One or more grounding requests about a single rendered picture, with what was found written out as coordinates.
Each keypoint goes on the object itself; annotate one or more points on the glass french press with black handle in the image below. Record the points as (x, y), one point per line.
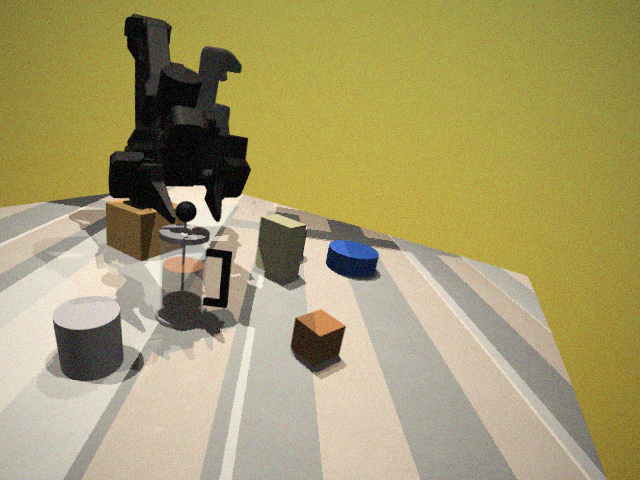
(183, 261)

